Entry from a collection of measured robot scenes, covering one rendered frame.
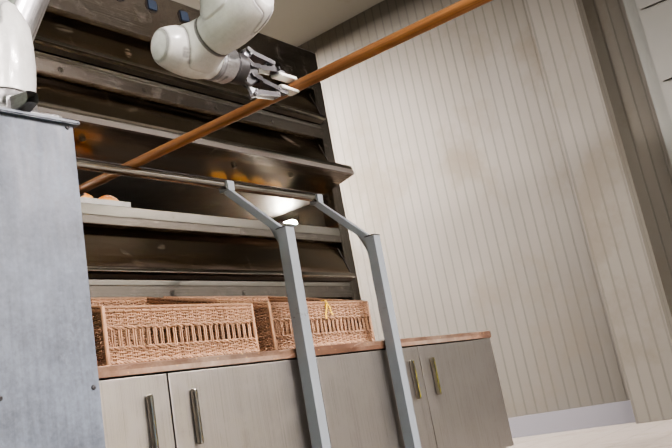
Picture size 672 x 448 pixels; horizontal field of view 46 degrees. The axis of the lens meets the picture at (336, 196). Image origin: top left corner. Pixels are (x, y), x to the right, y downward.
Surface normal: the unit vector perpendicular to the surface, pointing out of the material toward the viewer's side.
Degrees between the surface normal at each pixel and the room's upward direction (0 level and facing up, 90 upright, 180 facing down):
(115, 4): 90
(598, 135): 90
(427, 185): 90
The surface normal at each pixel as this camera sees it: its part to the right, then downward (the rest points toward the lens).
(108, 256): 0.67, -0.60
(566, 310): -0.62, -0.09
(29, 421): 0.76, -0.29
